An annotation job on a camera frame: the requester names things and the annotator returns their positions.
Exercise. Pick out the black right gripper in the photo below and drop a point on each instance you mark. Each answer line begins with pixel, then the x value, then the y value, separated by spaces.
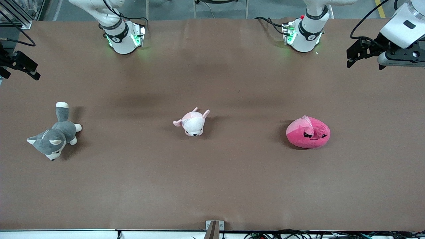
pixel 10 60

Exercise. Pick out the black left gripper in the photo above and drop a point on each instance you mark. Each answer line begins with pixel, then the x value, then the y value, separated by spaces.
pixel 374 44

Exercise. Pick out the pink flamingo plush toy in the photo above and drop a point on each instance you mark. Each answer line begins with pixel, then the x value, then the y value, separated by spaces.
pixel 305 136

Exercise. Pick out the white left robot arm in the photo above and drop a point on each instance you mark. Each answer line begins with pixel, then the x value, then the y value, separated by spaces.
pixel 307 36

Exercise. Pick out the grey white plush husky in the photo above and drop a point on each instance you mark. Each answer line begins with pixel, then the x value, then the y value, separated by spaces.
pixel 56 136

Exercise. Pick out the grey metal stand leg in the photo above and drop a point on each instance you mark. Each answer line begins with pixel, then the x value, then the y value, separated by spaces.
pixel 247 10
pixel 195 10
pixel 147 10

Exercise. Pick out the small pink white plush dog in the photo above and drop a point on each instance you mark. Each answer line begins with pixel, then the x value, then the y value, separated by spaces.
pixel 192 124

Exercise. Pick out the aluminium frame profile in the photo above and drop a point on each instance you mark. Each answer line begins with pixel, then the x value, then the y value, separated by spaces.
pixel 20 18

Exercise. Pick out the white table edge rail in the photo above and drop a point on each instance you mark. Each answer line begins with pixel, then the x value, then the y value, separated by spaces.
pixel 66 234

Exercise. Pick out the metal table edge bracket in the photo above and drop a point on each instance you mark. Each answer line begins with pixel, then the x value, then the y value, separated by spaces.
pixel 214 229

